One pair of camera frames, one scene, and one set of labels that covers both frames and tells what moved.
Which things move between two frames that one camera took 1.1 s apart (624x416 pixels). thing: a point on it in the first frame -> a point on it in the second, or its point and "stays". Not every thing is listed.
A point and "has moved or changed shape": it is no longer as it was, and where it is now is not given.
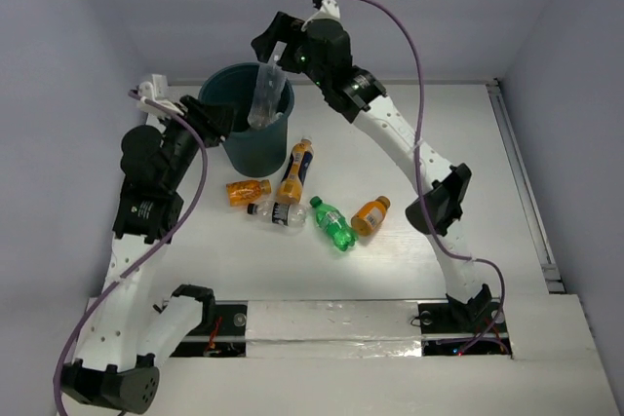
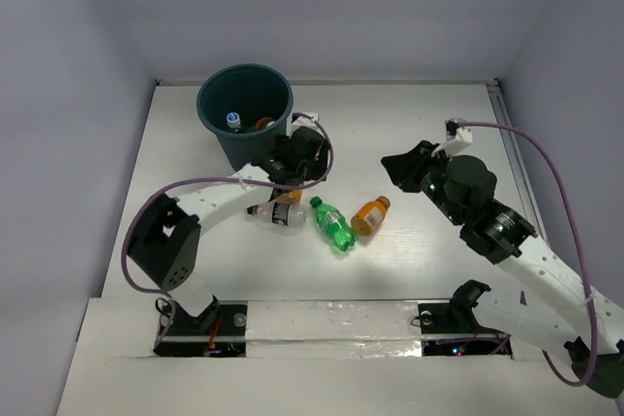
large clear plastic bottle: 264,107 has moved or changed shape
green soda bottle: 331,221 stays
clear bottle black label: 291,214 stays
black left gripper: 206,119 -> 302,154
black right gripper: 285,28 -> 405,168
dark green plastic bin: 253,151 stays
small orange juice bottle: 370,216 stays
